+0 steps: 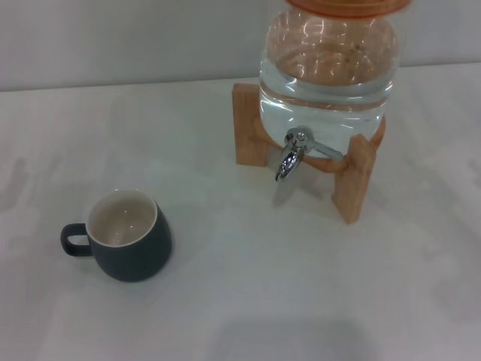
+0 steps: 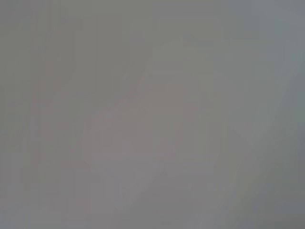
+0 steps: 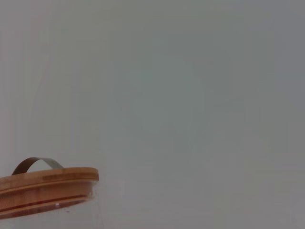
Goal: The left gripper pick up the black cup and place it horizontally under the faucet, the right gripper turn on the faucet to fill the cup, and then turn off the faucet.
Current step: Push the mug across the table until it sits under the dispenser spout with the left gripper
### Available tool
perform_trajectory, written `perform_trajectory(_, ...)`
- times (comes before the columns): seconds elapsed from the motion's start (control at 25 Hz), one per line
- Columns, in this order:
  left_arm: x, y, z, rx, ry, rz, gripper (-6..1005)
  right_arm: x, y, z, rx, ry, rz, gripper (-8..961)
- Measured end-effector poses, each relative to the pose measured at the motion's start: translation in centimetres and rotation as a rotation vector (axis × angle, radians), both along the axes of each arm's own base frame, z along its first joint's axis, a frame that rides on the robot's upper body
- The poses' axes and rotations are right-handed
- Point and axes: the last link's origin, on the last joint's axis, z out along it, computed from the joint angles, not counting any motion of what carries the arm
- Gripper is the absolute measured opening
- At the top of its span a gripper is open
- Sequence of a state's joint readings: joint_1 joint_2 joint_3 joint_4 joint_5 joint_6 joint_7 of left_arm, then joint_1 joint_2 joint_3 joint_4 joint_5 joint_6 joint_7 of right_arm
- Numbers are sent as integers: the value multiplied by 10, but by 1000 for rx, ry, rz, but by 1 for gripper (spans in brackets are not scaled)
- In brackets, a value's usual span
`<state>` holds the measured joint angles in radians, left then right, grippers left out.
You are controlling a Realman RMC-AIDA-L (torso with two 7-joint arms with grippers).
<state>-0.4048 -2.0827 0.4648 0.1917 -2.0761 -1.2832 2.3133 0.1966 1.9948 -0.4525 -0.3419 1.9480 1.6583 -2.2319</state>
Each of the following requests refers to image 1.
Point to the chrome faucet with lever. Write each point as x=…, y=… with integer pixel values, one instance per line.
x=290, y=159

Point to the dark grey ceramic cup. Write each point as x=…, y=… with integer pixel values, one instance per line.
x=135, y=259

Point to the wooden dispenser stand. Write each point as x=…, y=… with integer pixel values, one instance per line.
x=246, y=128

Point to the glass water dispenser jar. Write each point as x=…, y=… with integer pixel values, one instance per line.
x=327, y=94

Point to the orange dispenser lid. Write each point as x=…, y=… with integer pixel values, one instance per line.
x=345, y=6

